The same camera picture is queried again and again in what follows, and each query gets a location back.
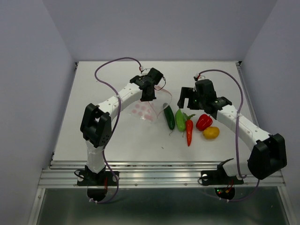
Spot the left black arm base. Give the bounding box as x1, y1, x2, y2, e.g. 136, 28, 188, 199
74, 166, 119, 204

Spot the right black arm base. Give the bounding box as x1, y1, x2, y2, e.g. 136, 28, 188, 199
198, 158, 244, 202

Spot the yellow lemon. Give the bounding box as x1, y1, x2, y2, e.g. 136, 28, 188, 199
202, 127, 220, 140

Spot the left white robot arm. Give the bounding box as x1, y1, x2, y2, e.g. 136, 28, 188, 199
80, 68, 164, 185

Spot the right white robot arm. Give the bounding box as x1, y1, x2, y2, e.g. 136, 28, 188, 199
177, 79, 287, 183

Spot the orange carrot with leaves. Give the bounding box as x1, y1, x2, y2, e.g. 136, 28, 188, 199
183, 113, 195, 147

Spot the dark green cucumber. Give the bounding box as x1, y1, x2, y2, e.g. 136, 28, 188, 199
163, 103, 175, 134

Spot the clear pink-dotted zip bag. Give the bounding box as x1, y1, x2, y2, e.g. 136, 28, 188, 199
125, 86, 173, 122

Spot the red bell pepper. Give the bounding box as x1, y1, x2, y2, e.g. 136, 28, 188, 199
196, 114, 213, 131

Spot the aluminium rail frame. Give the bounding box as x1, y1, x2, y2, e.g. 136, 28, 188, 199
29, 61, 298, 225

